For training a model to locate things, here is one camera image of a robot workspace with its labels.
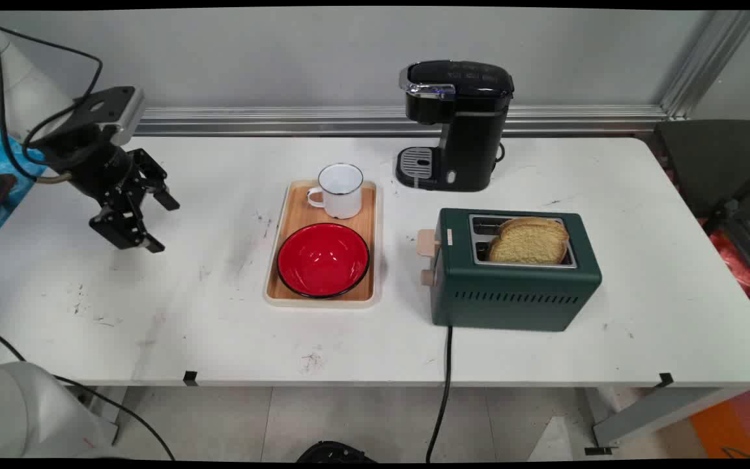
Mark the black round floor object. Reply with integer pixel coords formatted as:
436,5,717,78
295,440,377,464

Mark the black toaster power cord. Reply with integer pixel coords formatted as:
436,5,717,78
425,325,454,463

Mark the wooden serving tray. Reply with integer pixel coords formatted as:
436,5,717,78
264,179,383,308

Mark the black coffee maker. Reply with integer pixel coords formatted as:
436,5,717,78
395,60,515,193

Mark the white enamel mug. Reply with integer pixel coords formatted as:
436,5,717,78
306,163,365,220

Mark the slanted aluminium frame post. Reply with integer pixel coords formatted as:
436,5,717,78
659,10,750,121

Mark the red bowl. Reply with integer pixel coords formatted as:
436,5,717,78
276,222,371,300

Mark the red plastic bag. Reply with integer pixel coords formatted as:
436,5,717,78
708,229,750,302

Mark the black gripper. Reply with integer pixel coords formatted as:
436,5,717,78
41,126,181,254

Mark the beige toaster lever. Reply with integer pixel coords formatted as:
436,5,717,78
416,229,442,259

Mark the green two-slot toaster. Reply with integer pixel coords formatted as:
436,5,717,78
431,208,603,333

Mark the horizontal aluminium frame rail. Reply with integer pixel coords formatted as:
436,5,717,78
134,104,670,137

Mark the grey table leg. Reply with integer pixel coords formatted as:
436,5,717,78
592,387,743,450

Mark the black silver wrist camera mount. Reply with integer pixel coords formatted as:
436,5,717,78
73,86,147,146

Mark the toast bread slice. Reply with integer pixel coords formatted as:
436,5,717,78
487,225,570,265
498,216,570,239

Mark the orange floor mat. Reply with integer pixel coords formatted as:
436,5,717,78
689,390,750,459

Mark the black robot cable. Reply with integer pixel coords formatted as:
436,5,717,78
0,14,177,461

